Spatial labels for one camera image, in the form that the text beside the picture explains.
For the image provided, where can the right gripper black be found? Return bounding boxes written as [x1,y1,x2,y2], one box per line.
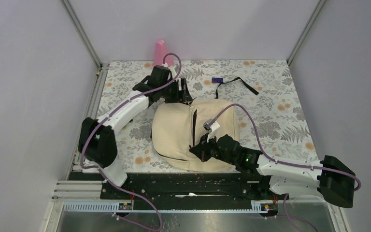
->
[189,132,237,166]

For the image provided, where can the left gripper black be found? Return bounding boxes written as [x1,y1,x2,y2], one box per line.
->
[160,78,192,104]

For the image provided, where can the cream canvas backpack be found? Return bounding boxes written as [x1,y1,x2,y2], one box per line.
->
[151,99,240,173]

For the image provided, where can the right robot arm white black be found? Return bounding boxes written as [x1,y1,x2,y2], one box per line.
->
[189,135,356,208]

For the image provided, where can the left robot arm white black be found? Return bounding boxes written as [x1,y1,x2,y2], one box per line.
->
[78,65,193,199]

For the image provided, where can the purple small block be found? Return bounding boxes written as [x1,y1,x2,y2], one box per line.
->
[212,77,224,84]

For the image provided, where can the pink cone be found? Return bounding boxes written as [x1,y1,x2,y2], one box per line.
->
[153,39,174,66]

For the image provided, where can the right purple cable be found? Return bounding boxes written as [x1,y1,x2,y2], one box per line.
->
[204,103,362,192]

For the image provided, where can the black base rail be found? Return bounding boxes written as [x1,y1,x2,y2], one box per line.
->
[69,172,288,212]

